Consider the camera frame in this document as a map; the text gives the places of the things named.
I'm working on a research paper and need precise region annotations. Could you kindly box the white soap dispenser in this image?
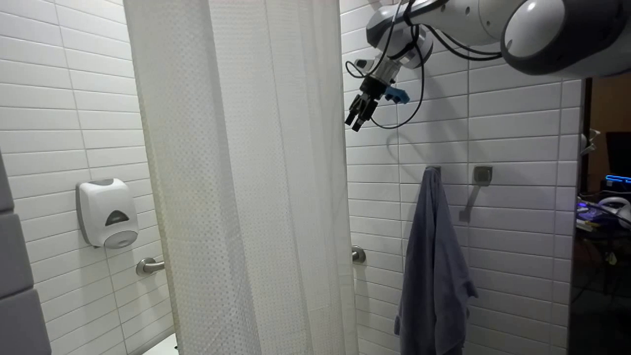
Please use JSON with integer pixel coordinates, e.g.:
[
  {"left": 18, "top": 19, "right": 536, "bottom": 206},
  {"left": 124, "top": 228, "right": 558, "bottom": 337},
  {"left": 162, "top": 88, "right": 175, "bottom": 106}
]
[{"left": 75, "top": 175, "right": 142, "bottom": 250}]

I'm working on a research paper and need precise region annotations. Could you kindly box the white shower curtain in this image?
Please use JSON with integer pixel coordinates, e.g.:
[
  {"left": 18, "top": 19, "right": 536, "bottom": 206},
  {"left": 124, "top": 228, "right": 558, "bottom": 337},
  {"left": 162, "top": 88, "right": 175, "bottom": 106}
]
[{"left": 120, "top": 0, "right": 361, "bottom": 355}]

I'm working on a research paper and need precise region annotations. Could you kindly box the white shower seat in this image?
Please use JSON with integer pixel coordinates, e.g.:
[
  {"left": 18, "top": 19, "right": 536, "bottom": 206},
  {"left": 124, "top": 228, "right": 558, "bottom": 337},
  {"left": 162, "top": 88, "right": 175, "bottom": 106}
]
[{"left": 142, "top": 331, "right": 181, "bottom": 355}]

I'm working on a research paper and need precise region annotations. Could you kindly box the grey padded panel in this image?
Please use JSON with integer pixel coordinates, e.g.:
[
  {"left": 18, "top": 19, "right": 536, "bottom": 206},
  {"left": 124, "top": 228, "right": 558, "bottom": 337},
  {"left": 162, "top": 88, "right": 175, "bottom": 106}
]
[{"left": 0, "top": 151, "right": 53, "bottom": 355}]

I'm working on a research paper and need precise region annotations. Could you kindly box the straight metal grab bar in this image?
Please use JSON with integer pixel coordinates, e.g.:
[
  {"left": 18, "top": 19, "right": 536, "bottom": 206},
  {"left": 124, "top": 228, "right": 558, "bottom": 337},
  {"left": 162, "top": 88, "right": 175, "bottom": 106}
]
[{"left": 134, "top": 244, "right": 369, "bottom": 275}]

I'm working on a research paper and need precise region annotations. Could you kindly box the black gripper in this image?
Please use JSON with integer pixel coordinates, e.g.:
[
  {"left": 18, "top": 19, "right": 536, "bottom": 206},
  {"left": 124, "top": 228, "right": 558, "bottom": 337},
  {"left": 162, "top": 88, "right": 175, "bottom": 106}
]
[{"left": 343, "top": 74, "right": 394, "bottom": 131}]

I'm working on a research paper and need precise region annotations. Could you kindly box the metal towel hook bracket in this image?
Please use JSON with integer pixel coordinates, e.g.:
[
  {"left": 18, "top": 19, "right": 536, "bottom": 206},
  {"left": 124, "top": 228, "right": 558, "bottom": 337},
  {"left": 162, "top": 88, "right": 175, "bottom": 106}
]
[{"left": 457, "top": 163, "right": 495, "bottom": 224}]

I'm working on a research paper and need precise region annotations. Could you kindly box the blue hanging towel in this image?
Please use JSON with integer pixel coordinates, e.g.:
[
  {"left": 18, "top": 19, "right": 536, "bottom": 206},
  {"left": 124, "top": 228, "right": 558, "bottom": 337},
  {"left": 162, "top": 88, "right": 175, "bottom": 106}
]
[{"left": 392, "top": 163, "right": 481, "bottom": 355}]

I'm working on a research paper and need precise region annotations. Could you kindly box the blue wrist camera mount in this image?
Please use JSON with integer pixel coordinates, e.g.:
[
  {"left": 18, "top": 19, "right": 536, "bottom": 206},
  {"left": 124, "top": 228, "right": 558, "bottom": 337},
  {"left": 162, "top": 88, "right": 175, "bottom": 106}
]
[{"left": 382, "top": 82, "right": 414, "bottom": 106}]

